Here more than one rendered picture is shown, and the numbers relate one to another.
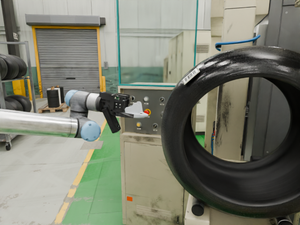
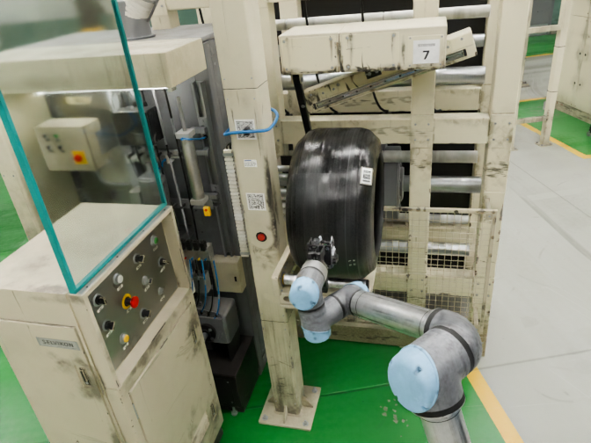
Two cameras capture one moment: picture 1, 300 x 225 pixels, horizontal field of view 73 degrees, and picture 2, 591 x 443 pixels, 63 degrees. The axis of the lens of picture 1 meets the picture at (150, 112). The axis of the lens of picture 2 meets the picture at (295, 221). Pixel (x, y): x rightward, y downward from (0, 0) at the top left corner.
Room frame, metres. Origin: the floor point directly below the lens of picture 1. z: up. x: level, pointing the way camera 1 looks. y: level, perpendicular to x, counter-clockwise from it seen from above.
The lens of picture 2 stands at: (0.88, 1.34, 2.04)
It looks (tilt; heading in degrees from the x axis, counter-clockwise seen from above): 29 degrees down; 271
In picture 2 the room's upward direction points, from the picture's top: 6 degrees counter-clockwise
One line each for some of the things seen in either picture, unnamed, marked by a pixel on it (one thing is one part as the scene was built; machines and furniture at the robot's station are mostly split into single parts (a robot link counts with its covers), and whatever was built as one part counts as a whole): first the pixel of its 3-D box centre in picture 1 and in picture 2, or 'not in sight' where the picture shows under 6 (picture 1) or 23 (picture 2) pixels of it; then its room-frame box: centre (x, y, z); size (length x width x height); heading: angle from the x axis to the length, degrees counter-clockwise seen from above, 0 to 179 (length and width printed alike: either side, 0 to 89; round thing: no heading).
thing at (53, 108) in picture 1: (55, 97); not in sight; (6.80, 3.18, 0.38); 1.20 x 0.80 x 0.76; 13
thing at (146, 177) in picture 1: (159, 159); (130, 377); (1.61, -0.08, 0.63); 0.56 x 0.41 x 1.27; 74
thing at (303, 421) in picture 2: not in sight; (290, 403); (1.02, -0.41, 0.02); 0.27 x 0.27 x 0.04; 74
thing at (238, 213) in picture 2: not in sight; (239, 203); (1.11, -0.40, 1.19); 0.05 x 0.04 x 0.48; 74
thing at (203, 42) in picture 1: (187, 81); not in sight; (4.84, -0.89, 1.05); 1.61 x 0.73 x 2.10; 5
